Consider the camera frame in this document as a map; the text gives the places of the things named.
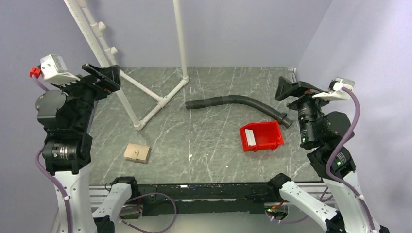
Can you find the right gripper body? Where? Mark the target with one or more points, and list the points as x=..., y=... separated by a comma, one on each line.
x=306, y=103

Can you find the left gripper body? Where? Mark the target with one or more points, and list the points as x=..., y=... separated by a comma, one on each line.
x=84, y=88

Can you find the beige card holder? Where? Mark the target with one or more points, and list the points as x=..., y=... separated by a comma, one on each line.
x=137, y=153

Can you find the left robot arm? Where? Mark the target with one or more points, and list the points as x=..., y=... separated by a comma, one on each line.
x=65, y=113

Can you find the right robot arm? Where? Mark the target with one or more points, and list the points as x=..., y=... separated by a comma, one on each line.
x=326, y=121

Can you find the white card stack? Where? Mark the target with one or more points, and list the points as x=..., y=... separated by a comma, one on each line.
x=250, y=137

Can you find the red plastic bin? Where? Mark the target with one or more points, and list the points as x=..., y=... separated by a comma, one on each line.
x=267, y=134

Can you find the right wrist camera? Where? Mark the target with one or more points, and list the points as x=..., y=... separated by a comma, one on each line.
x=335, y=91

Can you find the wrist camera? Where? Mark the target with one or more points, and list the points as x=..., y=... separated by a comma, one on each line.
x=53, y=70
x=335, y=91

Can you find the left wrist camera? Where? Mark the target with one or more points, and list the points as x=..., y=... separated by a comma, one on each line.
x=53, y=70

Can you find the white PVC pipe frame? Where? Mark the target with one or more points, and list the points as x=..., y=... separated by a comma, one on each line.
x=136, y=33

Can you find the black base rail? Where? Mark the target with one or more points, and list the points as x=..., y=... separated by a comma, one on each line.
x=199, y=198

